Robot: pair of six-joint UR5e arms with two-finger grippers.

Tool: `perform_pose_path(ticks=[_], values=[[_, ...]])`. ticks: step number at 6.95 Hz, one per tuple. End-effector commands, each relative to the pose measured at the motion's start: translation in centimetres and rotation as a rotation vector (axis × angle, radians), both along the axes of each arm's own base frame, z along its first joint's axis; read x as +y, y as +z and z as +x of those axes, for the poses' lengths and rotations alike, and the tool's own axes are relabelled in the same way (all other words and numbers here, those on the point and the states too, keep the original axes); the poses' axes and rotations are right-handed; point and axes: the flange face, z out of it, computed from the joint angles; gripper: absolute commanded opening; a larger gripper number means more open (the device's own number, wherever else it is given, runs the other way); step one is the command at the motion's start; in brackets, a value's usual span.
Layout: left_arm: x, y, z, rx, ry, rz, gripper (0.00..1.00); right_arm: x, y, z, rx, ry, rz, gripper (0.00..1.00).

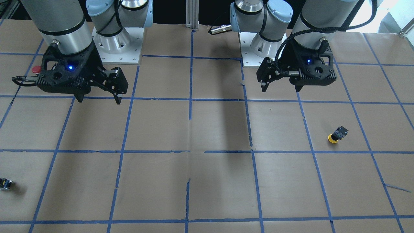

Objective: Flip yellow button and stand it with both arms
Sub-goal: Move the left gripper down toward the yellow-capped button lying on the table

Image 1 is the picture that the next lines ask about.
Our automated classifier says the black braided cable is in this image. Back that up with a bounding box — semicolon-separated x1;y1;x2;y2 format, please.
275;0;378;77

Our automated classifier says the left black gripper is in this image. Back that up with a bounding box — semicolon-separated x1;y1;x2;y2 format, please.
257;39;337;93

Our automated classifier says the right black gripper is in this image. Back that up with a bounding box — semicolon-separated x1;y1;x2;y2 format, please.
12;44;129;105

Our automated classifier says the yellow push button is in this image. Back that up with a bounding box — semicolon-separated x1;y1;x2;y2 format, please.
327;126;349;144

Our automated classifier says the green push button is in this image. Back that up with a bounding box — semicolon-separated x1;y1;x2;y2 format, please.
0;178;13;190

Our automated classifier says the aluminium frame post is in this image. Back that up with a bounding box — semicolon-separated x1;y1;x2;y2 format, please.
185;0;199;30

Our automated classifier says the red push button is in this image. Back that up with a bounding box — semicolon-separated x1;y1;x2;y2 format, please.
31;65;42;75

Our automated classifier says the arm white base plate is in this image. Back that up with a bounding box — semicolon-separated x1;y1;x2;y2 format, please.
239;32;282;68
92;28;145;65

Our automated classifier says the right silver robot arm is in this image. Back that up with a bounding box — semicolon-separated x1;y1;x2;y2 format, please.
12;0;153;104

